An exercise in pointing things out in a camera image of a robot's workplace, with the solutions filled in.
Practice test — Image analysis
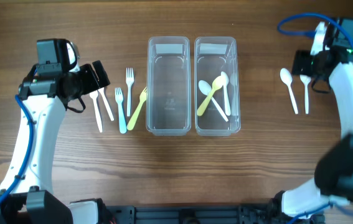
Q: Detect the yellow plastic spoon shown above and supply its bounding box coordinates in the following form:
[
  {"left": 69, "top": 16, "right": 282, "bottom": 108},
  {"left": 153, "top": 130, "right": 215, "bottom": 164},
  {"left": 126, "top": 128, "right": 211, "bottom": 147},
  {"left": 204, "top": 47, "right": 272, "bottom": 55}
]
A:
[{"left": 197, "top": 76, "right": 225, "bottom": 116}]

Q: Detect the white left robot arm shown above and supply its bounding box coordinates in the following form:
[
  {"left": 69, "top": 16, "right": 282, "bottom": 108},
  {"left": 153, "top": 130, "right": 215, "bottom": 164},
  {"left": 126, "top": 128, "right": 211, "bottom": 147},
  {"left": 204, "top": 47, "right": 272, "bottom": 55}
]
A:
[{"left": 0, "top": 61, "right": 112, "bottom": 223}]

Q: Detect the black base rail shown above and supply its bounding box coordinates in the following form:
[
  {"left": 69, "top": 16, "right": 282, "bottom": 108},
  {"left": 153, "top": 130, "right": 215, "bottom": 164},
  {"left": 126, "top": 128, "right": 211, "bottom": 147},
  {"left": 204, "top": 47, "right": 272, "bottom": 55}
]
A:
[{"left": 107, "top": 203, "right": 326, "bottom": 224}]

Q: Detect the left clear plastic container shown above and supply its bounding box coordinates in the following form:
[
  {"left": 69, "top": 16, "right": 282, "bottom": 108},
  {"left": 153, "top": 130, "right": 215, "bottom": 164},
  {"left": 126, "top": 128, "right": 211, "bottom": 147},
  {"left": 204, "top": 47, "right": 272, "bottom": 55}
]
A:
[{"left": 146, "top": 36, "right": 191, "bottom": 136}]

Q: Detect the white plastic spoon slanted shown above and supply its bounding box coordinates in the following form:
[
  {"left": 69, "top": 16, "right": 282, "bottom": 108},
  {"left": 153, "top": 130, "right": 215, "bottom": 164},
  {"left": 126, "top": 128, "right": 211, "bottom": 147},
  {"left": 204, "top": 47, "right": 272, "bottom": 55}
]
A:
[{"left": 280, "top": 68, "right": 298, "bottom": 114}]

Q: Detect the right clear plastic container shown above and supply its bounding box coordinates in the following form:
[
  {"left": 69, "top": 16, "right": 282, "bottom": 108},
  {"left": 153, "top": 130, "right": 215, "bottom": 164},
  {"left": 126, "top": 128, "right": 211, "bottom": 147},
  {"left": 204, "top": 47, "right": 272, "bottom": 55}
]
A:
[{"left": 194, "top": 37, "right": 242, "bottom": 136}]

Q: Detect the light blue plastic fork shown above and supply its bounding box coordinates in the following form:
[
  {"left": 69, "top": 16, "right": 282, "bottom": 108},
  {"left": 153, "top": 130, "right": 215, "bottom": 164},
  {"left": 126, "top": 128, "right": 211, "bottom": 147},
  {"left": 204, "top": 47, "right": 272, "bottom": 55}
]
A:
[{"left": 115, "top": 87, "right": 127, "bottom": 134}]

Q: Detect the white plastic fork upper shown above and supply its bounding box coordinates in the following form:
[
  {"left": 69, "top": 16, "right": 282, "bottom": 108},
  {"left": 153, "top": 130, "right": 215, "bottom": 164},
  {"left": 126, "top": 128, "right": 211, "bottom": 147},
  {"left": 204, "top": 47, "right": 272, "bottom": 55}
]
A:
[{"left": 126, "top": 67, "right": 134, "bottom": 116}]

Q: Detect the yellow plastic fork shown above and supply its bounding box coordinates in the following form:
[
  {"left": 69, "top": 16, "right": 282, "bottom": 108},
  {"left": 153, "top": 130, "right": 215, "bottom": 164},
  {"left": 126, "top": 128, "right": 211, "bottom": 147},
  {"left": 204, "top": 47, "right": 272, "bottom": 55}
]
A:
[{"left": 127, "top": 87, "right": 147, "bottom": 131}]

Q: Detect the white plastic spoon in container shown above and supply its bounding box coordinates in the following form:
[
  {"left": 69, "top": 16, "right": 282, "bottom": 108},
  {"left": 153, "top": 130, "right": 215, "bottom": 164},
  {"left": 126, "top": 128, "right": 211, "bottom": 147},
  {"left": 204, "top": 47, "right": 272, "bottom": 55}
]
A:
[{"left": 199, "top": 80, "right": 228, "bottom": 122}]

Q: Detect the clear plastic container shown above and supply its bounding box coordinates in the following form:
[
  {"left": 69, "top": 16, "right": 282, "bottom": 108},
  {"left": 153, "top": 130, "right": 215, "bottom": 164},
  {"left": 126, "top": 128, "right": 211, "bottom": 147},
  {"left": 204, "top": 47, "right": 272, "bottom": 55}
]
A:
[
  {"left": 146, "top": 36, "right": 191, "bottom": 136},
  {"left": 194, "top": 37, "right": 242, "bottom": 136}
]

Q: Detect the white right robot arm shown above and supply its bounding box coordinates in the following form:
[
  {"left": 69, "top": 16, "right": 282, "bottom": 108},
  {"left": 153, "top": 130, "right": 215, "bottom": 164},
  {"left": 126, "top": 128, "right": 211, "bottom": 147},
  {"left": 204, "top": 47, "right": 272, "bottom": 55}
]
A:
[{"left": 280, "top": 48, "right": 353, "bottom": 219}]

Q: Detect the white plastic spoon wide handle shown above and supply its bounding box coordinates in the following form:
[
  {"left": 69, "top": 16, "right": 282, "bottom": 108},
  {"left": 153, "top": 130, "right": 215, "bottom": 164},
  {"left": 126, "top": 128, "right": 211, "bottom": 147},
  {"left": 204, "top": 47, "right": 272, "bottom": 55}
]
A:
[{"left": 221, "top": 72, "right": 231, "bottom": 116}]

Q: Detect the white plastic fork leftmost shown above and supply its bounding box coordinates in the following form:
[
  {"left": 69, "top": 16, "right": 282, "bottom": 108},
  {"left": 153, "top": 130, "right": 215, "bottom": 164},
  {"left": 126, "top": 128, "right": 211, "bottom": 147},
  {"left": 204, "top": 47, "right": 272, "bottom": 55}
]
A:
[{"left": 89, "top": 90, "right": 103, "bottom": 133}]

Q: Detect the white plastic fork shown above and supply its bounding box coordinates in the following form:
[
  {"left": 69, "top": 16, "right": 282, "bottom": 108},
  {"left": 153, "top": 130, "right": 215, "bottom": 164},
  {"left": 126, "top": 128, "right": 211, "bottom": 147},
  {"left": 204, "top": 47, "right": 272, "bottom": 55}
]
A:
[
  {"left": 89, "top": 90, "right": 103, "bottom": 133},
  {"left": 126, "top": 67, "right": 134, "bottom": 116},
  {"left": 98, "top": 88, "right": 115, "bottom": 121}
]

